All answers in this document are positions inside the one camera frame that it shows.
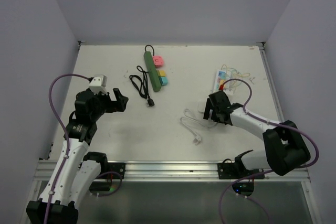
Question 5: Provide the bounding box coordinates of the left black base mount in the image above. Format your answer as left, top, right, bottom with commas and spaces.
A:
105, 162, 126, 179

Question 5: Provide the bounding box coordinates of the white power strip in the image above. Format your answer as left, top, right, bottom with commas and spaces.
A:
196, 68, 234, 114

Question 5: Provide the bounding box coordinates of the blue plug adapter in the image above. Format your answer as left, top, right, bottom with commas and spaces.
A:
159, 77, 168, 86

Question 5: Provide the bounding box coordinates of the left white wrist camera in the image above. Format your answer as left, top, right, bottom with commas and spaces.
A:
89, 74, 108, 95

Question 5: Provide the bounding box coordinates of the black power cord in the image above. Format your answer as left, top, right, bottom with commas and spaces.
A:
129, 45, 155, 108

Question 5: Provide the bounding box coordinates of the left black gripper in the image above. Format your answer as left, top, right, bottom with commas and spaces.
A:
90, 88, 128, 121

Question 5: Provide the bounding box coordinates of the yellow plug adapter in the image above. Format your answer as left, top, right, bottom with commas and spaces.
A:
157, 70, 166, 77

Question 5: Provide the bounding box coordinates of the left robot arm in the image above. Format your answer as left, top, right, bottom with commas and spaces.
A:
26, 88, 129, 223

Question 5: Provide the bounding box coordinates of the pink plug adapter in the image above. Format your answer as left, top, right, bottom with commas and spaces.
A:
153, 55, 164, 68

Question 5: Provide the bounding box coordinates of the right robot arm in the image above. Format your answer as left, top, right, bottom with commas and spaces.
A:
203, 91, 311, 178

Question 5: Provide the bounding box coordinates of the white power cord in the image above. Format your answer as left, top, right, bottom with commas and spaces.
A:
180, 108, 218, 146

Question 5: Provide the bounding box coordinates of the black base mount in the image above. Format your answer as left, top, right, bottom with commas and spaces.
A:
217, 158, 237, 180
105, 162, 126, 179

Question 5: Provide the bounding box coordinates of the green power strip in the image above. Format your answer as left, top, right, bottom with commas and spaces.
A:
143, 51, 162, 92

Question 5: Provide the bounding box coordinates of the light green charging cable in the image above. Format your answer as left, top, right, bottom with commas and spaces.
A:
222, 63, 242, 78

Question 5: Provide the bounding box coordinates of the white usb charger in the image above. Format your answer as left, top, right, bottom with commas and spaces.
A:
223, 89, 234, 99

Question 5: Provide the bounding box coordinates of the yellow charging cable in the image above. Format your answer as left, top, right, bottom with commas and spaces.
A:
222, 63, 251, 91

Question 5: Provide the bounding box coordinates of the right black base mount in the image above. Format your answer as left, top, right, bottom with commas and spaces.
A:
217, 158, 237, 180

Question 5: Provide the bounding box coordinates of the aluminium front rail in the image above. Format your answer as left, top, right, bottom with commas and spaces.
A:
33, 160, 310, 182

